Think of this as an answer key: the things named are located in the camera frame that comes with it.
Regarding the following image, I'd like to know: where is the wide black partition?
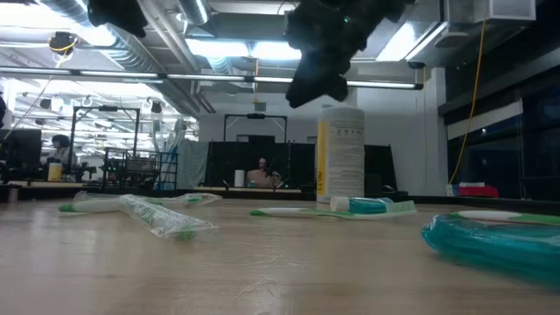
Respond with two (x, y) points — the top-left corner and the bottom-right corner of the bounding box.
(205, 140), (317, 190)

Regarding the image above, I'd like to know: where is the green white toothbrush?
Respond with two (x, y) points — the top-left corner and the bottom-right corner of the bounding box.
(249, 199), (417, 221)
(450, 209), (560, 228)

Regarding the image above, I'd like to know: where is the black monitor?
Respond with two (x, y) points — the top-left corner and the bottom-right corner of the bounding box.
(0, 128), (44, 183)

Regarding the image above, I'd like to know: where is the yellow hanging cable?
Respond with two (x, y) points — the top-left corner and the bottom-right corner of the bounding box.
(449, 19), (489, 185)

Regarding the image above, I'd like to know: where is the small silver air duct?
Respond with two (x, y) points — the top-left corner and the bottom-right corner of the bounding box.
(177, 0), (211, 26)

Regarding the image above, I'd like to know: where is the black station frame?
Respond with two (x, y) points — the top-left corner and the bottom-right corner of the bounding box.
(69, 105), (142, 180)
(222, 112), (289, 144)

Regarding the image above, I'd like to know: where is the grey blue cloth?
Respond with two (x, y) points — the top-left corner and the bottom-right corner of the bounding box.
(177, 138), (210, 190)

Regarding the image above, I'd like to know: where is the red box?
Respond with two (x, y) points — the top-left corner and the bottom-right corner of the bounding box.
(457, 185), (500, 199)

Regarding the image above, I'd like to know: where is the yellow ceiling cable coil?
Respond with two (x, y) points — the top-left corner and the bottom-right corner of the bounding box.
(47, 31), (80, 58)

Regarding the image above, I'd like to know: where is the black table frame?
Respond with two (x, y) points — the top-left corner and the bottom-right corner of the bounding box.
(0, 183), (560, 216)

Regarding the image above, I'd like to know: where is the yellow container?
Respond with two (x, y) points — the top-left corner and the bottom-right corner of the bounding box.
(46, 161), (64, 183)

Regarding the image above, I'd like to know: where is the large silver air duct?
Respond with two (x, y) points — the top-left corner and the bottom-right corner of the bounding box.
(41, 0), (215, 116)

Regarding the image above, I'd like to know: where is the black aluminium frame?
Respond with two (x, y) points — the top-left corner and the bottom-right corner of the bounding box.
(0, 65), (424, 91)

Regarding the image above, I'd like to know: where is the white wipes canister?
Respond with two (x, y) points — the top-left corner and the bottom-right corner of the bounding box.
(315, 106), (367, 205)

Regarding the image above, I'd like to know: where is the narrow black partition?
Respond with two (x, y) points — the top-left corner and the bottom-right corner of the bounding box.
(363, 143), (398, 196)

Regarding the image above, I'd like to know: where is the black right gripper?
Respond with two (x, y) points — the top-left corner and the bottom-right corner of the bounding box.
(286, 47), (354, 109)

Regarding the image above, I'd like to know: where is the white ceiling air unit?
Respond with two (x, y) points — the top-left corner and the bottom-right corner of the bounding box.
(435, 0), (537, 49)

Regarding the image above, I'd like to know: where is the black wire caddy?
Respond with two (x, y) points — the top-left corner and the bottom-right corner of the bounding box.
(102, 147), (179, 192)

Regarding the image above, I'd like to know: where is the person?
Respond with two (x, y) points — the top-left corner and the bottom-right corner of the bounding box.
(45, 134), (79, 179)
(244, 157), (284, 189)

